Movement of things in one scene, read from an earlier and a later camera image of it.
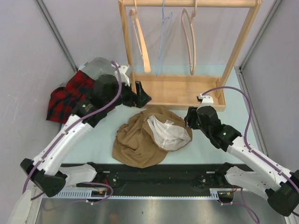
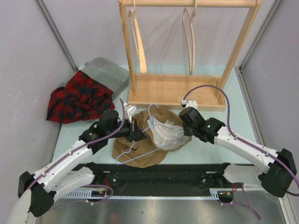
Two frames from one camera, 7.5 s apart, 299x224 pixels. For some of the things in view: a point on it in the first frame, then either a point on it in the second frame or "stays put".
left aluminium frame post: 56,33 stays put
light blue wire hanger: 166,27 → 150,125
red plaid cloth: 63,100 stays put
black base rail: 124,177 stays put
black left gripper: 142,97 → 138,134
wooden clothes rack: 176,91 stays put
